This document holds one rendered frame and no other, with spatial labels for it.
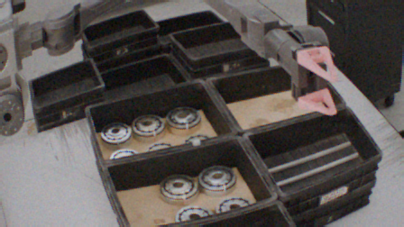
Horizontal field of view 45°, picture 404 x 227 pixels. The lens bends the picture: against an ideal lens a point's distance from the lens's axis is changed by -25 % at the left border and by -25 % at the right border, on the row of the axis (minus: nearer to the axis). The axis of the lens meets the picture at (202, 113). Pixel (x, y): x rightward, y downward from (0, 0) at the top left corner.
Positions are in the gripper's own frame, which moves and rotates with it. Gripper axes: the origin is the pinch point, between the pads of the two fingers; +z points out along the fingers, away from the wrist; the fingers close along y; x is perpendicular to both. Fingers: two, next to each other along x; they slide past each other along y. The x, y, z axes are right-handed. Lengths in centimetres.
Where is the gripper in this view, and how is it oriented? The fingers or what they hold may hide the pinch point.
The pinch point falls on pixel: (332, 95)
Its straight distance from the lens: 95.5
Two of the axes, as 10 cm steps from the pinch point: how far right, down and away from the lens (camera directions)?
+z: 4.0, 5.0, -7.7
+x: -9.1, 2.7, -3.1
